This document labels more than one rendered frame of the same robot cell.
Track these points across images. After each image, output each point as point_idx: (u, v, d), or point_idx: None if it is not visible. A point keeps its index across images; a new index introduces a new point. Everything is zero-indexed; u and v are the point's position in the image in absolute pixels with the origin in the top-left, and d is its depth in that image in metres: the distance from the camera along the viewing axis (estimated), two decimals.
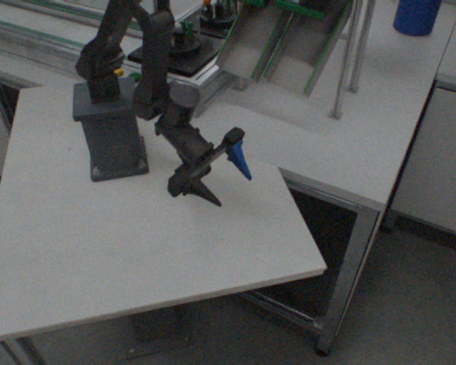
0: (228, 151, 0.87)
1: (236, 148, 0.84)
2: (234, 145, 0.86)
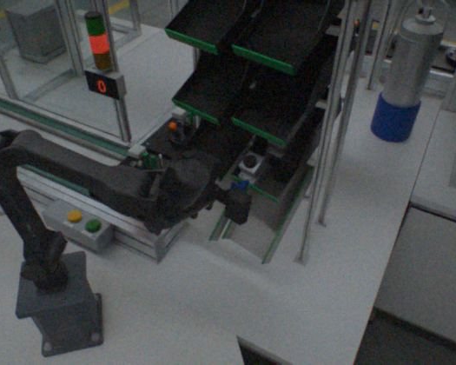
0: None
1: None
2: None
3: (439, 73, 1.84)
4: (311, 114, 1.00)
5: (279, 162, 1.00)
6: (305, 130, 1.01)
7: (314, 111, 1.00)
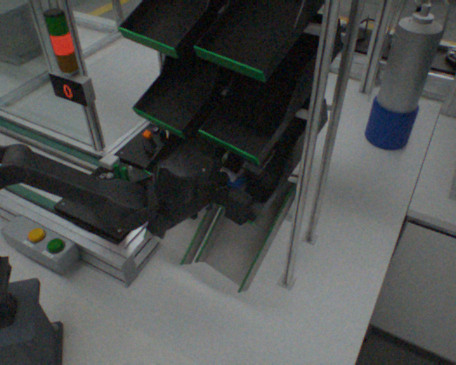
0: (225, 193, 0.80)
1: None
2: None
3: (439, 76, 1.73)
4: (293, 124, 0.88)
5: (256, 179, 0.88)
6: (286, 142, 0.89)
7: (297, 121, 0.89)
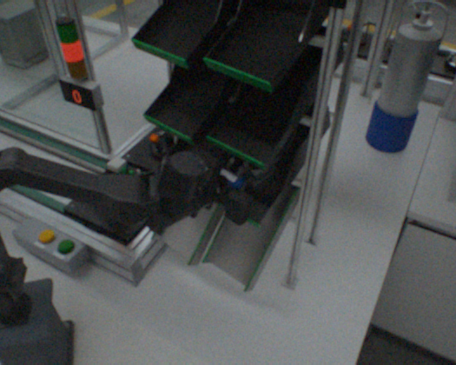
0: (225, 193, 0.80)
1: None
2: None
3: (439, 80, 1.76)
4: (293, 137, 0.91)
5: (253, 189, 0.91)
6: (287, 155, 0.92)
7: (296, 134, 0.92)
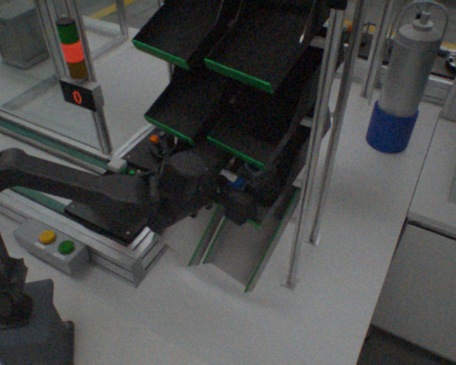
0: (225, 193, 0.80)
1: None
2: None
3: (439, 80, 1.76)
4: (293, 137, 0.91)
5: (252, 189, 0.91)
6: (287, 155, 0.92)
7: (296, 135, 0.92)
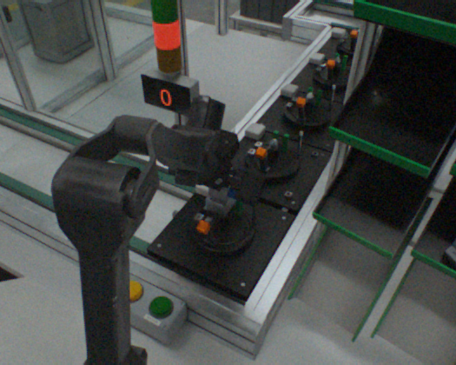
0: None
1: (230, 196, 0.80)
2: (234, 190, 0.79)
3: None
4: None
5: None
6: None
7: None
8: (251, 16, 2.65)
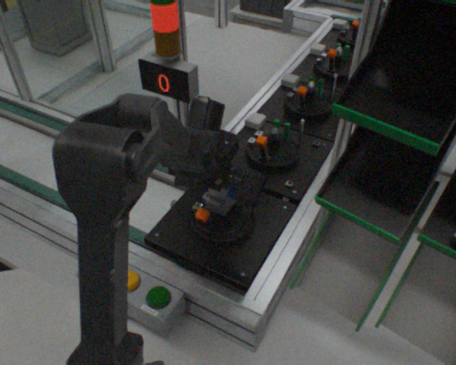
0: None
1: (230, 196, 0.80)
2: (234, 190, 0.79)
3: None
4: None
5: None
6: None
7: None
8: (251, 11, 2.63)
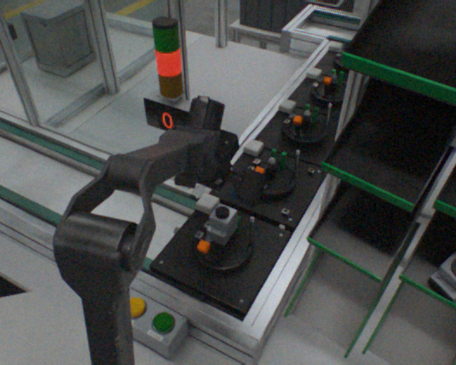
0: None
1: (234, 198, 0.80)
2: None
3: None
4: None
5: (445, 298, 0.62)
6: None
7: None
8: (250, 26, 2.69)
